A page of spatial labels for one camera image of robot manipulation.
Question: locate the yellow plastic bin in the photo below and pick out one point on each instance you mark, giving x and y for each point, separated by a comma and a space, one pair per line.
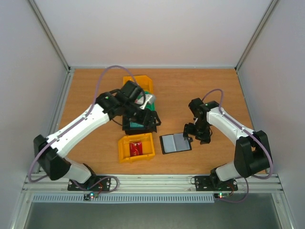
147, 147
145, 83

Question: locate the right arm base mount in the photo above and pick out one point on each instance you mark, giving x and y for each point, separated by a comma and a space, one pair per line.
205, 182

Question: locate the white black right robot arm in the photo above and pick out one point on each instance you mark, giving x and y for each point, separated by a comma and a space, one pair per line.
252, 151

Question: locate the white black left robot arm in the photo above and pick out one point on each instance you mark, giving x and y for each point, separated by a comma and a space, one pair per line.
51, 152

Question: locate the green plastic bin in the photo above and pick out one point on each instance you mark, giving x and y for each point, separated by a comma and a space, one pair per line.
149, 106

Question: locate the aluminium front rail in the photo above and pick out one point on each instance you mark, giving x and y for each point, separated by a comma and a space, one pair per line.
159, 184

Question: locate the slotted grey cable duct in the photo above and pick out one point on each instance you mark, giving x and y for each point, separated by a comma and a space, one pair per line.
123, 198

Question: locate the far yellow plastic bin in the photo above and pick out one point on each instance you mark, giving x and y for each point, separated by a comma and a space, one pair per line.
145, 83

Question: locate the teal cards in bin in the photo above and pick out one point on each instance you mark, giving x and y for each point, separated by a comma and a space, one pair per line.
136, 125

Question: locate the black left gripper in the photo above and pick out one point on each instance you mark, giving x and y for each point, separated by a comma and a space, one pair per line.
148, 121

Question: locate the near yellow plastic bin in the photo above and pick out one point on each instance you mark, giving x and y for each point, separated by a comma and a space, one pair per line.
147, 147

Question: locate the white red-circle cards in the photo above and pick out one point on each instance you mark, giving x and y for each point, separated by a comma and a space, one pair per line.
140, 101

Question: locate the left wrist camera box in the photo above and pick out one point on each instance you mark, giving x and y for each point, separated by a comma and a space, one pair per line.
148, 99

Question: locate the red card in bin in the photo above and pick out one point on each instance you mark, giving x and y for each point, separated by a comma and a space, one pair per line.
135, 149

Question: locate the black plastic bin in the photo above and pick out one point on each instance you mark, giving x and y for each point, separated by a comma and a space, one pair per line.
130, 131

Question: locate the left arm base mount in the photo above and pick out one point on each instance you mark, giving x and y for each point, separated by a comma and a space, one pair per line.
99, 183

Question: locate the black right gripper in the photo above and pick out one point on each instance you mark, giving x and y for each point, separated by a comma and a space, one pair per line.
197, 132

